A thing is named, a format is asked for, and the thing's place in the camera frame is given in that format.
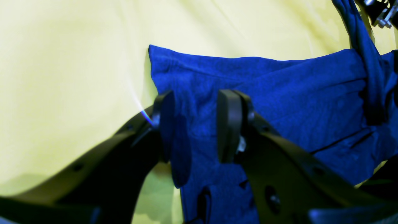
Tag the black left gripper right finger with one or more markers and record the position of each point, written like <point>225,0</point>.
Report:
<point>289,185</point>

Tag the blue T-shirt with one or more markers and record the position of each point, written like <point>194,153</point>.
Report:
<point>338,107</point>

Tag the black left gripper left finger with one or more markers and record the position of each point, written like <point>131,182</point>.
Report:
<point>102,186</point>

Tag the yellow table cloth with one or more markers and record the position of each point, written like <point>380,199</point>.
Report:
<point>74,71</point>

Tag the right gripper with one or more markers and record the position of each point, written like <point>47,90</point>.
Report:
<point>382,13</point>

